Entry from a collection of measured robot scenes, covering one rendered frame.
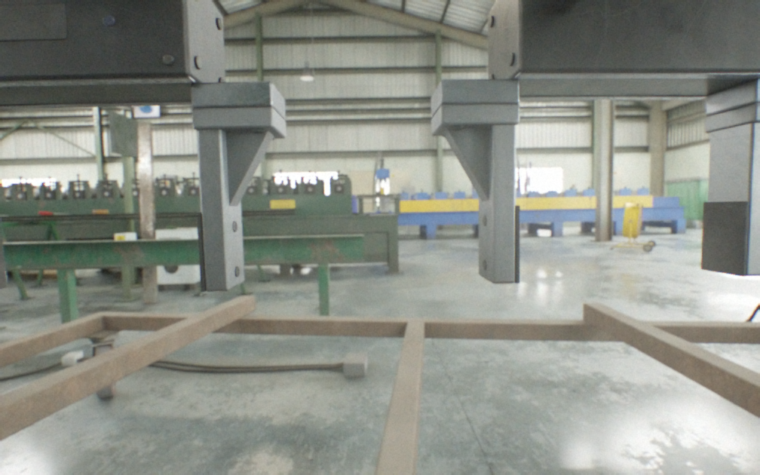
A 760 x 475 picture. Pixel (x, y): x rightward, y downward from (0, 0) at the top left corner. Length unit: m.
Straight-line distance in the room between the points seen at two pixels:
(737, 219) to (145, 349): 1.17
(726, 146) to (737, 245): 0.05
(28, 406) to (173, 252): 1.79
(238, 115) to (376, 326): 1.25
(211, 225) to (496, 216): 0.14
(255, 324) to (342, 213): 2.81
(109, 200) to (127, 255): 2.27
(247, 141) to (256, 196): 4.18
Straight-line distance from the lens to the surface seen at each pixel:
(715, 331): 1.66
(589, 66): 0.22
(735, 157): 0.28
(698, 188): 13.22
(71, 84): 0.24
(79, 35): 0.24
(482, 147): 0.21
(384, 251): 4.21
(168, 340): 1.26
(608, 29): 0.23
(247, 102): 0.21
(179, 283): 4.02
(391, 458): 0.71
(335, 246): 2.41
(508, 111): 0.21
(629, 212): 6.91
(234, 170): 0.21
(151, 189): 3.49
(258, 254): 2.51
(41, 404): 1.04
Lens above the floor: 0.69
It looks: 4 degrees down
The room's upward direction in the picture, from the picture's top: 1 degrees counter-clockwise
